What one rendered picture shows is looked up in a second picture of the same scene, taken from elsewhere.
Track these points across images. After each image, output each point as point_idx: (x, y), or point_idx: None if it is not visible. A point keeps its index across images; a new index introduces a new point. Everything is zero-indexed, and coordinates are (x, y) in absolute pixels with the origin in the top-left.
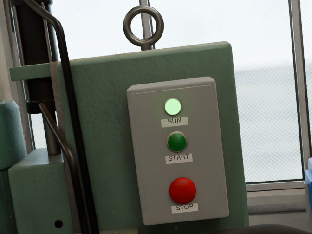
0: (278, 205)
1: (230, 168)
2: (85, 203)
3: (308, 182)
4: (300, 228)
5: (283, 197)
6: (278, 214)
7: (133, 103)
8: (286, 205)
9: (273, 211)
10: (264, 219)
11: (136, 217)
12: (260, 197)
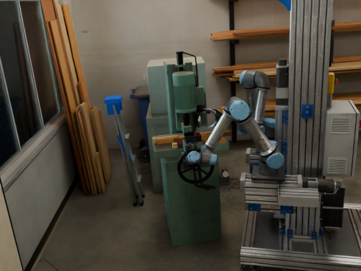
0: (48, 139)
1: None
2: None
3: (114, 104)
4: (52, 146)
5: (48, 135)
6: (48, 143)
7: (197, 66)
8: (49, 138)
9: (48, 142)
10: (47, 147)
11: None
12: (44, 138)
